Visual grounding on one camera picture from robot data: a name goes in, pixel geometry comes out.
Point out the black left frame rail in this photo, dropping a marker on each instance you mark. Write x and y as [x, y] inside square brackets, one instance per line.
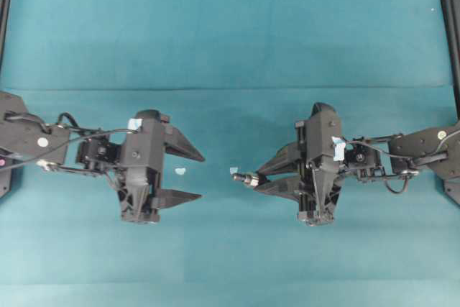
[4, 15]

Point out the dark threaded metal shaft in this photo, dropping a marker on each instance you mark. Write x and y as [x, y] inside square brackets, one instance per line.
[243, 177]

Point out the black right frame rail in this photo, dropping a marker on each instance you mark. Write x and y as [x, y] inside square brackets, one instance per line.
[450, 9]

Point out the left tape marker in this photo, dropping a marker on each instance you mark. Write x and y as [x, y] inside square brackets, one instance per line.
[180, 171]

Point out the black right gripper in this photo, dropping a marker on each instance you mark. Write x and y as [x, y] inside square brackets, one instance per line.
[317, 158]

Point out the silver metal washer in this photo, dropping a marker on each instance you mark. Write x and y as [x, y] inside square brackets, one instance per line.
[253, 180]

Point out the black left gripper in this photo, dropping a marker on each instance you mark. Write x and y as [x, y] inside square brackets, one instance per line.
[141, 162]

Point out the black frame rail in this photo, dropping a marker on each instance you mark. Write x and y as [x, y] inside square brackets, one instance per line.
[450, 9]
[4, 15]

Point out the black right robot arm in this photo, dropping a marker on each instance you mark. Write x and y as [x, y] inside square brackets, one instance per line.
[397, 157]

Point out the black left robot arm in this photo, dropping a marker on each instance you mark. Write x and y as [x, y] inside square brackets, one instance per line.
[59, 147]

